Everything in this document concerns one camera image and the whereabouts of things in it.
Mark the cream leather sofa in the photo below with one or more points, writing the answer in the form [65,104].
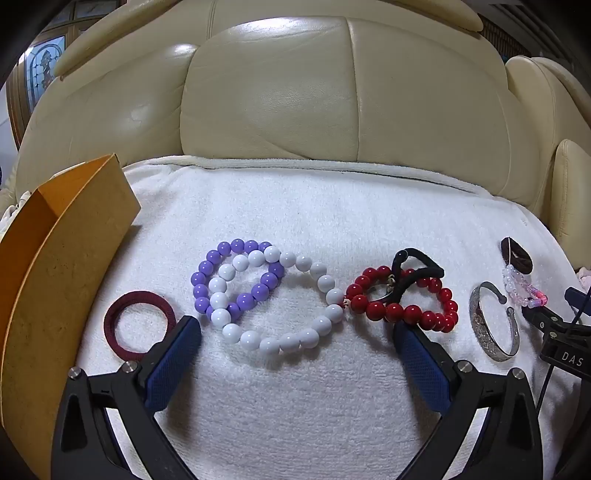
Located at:
[277,92]

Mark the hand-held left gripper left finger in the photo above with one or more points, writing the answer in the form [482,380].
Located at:
[171,367]

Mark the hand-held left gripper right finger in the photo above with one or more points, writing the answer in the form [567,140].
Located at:
[425,369]

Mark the orange cardboard box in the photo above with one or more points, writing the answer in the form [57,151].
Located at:
[51,286]

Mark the pink cloth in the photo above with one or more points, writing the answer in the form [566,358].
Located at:
[584,277]

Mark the white towel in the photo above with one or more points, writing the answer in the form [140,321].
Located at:
[314,217]

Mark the stained glass wooden window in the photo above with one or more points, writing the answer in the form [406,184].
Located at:
[44,64]

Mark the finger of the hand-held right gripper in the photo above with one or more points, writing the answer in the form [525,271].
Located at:
[578,297]
[541,316]

